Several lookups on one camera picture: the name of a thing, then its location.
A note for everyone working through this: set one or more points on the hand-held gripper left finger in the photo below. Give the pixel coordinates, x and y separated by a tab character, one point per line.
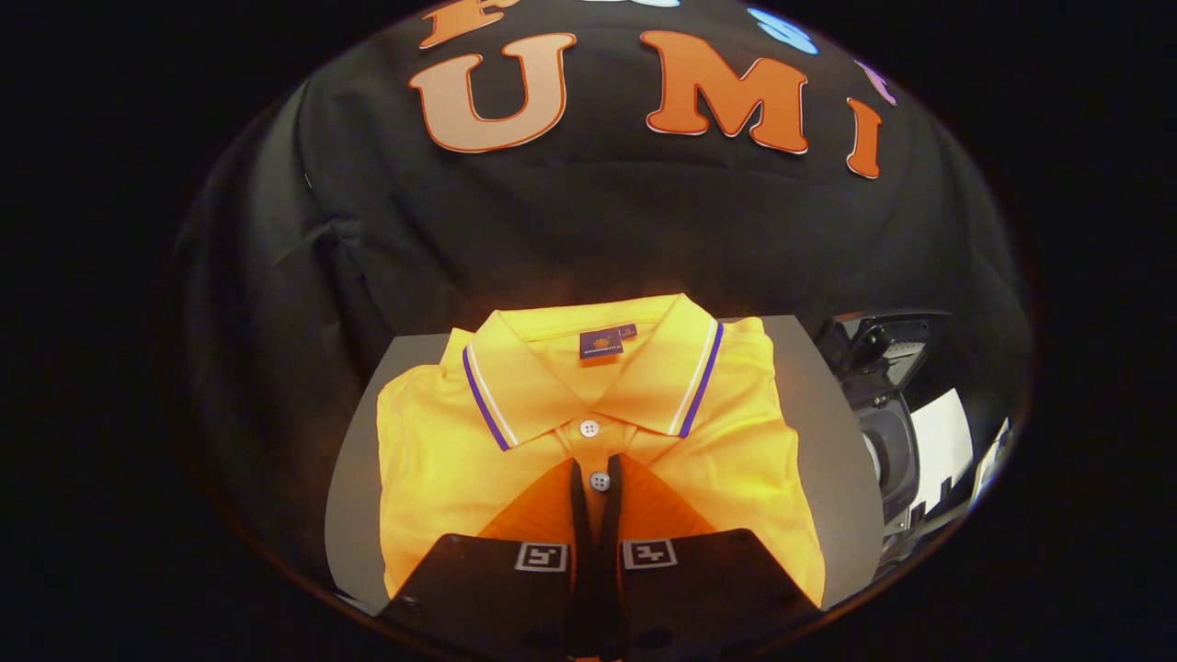
581	570

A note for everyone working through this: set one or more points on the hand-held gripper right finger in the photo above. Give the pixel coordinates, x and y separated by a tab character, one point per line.
611	570

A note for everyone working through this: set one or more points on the yellow polo shirt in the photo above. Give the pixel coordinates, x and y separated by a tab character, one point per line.
515	441

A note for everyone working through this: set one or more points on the grey washing machine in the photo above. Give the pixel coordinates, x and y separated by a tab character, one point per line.
887	450

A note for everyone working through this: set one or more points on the dark glass washing machine lid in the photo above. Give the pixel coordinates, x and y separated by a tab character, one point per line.
874	345

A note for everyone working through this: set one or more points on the grey side table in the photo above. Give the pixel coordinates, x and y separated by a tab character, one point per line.
828	478

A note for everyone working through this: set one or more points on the white flat panel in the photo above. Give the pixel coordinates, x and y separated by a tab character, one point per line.
942	450

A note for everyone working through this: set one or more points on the white plastic object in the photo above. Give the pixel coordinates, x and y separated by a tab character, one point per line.
993	460

